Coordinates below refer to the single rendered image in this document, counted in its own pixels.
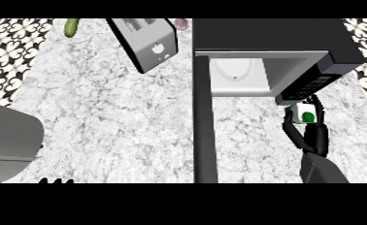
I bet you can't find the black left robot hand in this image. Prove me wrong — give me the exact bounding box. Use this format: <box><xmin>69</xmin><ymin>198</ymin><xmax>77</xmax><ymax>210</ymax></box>
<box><xmin>37</xmin><ymin>177</ymin><xmax>75</xmax><ymax>184</ymax></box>

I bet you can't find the white and green milk carton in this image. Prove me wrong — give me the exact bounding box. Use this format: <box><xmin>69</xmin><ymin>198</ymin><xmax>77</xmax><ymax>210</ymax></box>
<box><xmin>284</xmin><ymin>102</ymin><xmax>318</xmax><ymax>125</ymax></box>

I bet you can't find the silver toaster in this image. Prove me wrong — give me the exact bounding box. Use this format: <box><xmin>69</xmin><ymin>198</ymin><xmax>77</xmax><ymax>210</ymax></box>
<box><xmin>105</xmin><ymin>17</ymin><xmax>179</xmax><ymax>75</ymax></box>

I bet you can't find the black microwave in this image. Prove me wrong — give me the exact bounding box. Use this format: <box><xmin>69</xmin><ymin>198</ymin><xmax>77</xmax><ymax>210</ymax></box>
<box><xmin>192</xmin><ymin>17</ymin><xmax>367</xmax><ymax>107</ymax></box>

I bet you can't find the green cucumber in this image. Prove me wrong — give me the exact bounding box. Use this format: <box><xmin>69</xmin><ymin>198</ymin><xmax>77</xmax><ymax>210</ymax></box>
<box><xmin>63</xmin><ymin>17</ymin><xmax>81</xmax><ymax>39</ymax></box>

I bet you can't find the pink round object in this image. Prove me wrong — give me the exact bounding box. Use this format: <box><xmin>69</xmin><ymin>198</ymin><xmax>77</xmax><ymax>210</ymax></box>
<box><xmin>171</xmin><ymin>17</ymin><xmax>191</xmax><ymax>31</ymax></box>

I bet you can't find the dark grey microwave door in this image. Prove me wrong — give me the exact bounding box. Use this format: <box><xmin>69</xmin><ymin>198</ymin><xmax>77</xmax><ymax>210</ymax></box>
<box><xmin>192</xmin><ymin>55</ymin><xmax>219</xmax><ymax>184</ymax></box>

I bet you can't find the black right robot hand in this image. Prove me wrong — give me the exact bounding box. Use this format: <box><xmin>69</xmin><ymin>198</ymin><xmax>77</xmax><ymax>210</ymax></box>
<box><xmin>281</xmin><ymin>94</ymin><xmax>331</xmax><ymax>158</ymax></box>

